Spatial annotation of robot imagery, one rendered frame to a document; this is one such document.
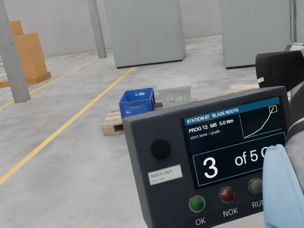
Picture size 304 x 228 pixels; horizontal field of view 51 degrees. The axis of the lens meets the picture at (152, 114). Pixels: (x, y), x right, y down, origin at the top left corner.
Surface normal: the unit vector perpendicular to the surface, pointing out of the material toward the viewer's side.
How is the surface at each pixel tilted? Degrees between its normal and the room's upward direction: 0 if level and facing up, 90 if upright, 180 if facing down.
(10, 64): 90
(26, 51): 90
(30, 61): 90
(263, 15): 90
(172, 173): 75
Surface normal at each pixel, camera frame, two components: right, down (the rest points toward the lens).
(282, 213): -0.54, -0.14
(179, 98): -0.05, 0.41
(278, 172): -0.40, -0.67
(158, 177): 0.21, 0.02
